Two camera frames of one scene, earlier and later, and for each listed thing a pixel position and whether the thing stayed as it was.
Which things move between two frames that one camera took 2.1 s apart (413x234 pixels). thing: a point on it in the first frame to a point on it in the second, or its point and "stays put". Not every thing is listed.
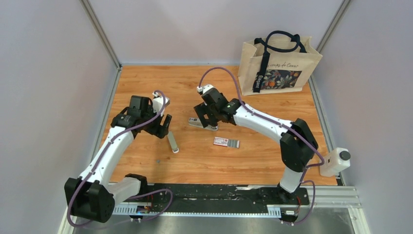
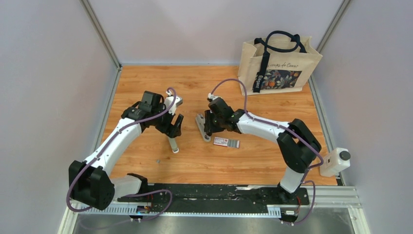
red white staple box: x=226 y=142 stays put
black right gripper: x=201 y=107 to x=209 y=128
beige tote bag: x=280 y=62 stays put
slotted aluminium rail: x=329 y=197 stays put
